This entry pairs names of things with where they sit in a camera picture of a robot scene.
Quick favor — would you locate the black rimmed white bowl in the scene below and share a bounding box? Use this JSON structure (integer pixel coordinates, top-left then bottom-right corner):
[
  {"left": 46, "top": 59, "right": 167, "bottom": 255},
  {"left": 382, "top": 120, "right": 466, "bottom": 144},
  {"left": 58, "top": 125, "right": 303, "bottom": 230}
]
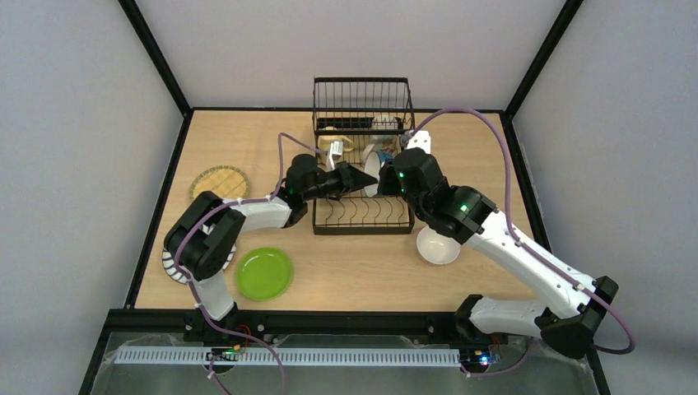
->
[{"left": 364, "top": 151, "right": 393, "bottom": 198}]

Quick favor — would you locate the yellow ceramic mug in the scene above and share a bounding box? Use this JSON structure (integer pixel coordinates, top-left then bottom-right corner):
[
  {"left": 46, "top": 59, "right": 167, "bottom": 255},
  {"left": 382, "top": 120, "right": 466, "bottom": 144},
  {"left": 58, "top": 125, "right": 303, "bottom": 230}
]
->
[{"left": 317, "top": 134, "right": 355, "bottom": 156}]

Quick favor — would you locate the black wire dish rack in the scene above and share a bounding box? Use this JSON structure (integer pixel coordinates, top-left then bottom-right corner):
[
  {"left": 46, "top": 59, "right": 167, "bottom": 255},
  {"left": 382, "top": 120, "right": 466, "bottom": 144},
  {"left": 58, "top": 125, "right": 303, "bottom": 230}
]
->
[{"left": 312, "top": 77, "right": 415, "bottom": 235}]

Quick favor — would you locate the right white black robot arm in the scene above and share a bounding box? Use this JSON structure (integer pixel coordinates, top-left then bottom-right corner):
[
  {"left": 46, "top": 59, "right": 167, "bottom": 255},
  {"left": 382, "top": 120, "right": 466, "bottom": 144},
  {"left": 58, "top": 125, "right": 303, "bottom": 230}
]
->
[{"left": 378, "top": 148, "right": 618, "bottom": 360}]

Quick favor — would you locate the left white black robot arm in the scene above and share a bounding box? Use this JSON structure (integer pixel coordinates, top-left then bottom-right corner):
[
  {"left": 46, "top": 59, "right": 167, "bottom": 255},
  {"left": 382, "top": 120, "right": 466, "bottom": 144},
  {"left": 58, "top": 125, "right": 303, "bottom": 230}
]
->
[{"left": 163, "top": 154, "right": 379, "bottom": 321}]

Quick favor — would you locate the plain white bowl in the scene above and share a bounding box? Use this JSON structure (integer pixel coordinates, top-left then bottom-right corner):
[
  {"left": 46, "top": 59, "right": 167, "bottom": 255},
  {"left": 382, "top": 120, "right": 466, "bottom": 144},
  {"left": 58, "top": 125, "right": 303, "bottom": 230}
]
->
[{"left": 416, "top": 226, "right": 462, "bottom": 265}]

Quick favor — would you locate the woven bamboo plate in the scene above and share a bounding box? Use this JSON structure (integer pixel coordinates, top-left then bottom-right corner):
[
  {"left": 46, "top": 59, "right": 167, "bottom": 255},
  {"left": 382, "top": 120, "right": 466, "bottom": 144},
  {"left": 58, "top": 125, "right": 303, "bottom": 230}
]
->
[{"left": 188, "top": 165, "right": 250, "bottom": 202}]

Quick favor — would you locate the green plastic plate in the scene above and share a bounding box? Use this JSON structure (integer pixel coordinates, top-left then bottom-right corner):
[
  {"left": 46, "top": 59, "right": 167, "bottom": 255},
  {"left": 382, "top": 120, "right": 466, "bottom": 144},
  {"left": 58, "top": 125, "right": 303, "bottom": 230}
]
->
[{"left": 235, "top": 247, "right": 294, "bottom": 302}]

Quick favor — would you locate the blue striped white plate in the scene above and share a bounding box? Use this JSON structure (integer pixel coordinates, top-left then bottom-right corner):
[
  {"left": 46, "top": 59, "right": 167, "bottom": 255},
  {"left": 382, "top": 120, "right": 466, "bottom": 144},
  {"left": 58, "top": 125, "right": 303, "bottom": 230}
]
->
[{"left": 161, "top": 244, "right": 237, "bottom": 284}]

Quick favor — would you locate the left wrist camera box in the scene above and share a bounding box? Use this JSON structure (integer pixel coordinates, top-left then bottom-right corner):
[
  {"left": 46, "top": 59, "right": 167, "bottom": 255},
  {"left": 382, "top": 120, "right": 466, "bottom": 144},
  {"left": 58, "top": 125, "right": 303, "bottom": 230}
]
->
[{"left": 324, "top": 140, "right": 343, "bottom": 171}]

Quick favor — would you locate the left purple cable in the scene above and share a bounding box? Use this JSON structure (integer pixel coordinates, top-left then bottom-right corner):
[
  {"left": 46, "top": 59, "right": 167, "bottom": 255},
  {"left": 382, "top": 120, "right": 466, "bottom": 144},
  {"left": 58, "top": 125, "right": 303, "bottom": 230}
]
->
[{"left": 172, "top": 132, "right": 287, "bottom": 395}]

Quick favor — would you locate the purple cable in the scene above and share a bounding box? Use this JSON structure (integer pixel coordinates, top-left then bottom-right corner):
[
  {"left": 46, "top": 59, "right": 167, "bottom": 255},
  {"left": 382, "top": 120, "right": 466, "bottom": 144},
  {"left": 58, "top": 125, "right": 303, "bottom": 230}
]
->
[
  {"left": 403, "top": 107, "right": 637, "bottom": 379},
  {"left": 172, "top": 132, "right": 287, "bottom": 395}
]

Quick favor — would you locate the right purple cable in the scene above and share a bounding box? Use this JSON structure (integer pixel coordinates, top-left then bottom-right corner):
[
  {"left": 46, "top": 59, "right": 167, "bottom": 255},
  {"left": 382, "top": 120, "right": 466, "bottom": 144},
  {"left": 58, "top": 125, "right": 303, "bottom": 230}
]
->
[{"left": 403, "top": 107, "right": 637, "bottom": 379}]

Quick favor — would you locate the white slotted cable duct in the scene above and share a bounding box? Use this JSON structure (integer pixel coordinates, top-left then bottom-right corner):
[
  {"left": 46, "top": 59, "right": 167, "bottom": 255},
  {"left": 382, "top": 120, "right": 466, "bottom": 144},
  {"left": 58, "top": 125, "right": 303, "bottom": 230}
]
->
[{"left": 113, "top": 346, "right": 460, "bottom": 368}]

